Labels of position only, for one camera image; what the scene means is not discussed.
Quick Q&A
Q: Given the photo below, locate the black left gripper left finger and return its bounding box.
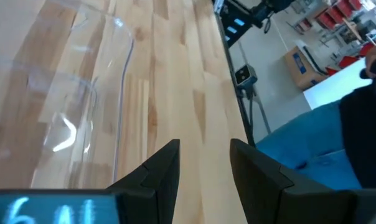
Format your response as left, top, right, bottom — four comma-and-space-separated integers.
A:
106, 138, 181, 224

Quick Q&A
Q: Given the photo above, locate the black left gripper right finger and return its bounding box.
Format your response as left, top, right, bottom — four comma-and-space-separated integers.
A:
229, 138, 294, 224

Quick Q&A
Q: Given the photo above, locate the clear plastic basket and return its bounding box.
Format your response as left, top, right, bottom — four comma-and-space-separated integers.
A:
0, 0, 136, 191

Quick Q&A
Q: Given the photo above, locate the person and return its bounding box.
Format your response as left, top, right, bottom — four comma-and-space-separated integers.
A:
255, 42, 376, 191

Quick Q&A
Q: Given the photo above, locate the white table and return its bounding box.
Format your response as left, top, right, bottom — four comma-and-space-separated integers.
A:
302, 57, 375, 110

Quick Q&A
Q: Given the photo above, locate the brown cardboard box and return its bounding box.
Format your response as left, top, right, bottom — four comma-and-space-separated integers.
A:
283, 45, 329, 91

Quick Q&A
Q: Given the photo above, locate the black handheld device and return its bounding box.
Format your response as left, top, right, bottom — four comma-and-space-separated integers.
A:
359, 57, 376, 79

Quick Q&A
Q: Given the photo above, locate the black equipment with blue lights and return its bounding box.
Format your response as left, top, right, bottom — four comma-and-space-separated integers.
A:
217, 0, 296, 47

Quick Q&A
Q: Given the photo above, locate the red storage bin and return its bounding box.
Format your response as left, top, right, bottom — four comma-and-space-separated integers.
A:
317, 11, 337, 29
328, 0, 353, 19

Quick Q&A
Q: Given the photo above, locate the black aluminium table frame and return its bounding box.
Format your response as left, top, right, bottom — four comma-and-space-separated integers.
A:
211, 0, 258, 147

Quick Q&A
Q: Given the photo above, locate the black camera cable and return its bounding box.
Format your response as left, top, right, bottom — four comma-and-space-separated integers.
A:
245, 86, 272, 135

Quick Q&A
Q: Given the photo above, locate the grey table-level camera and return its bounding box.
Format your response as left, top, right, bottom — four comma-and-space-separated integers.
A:
234, 63, 258, 90

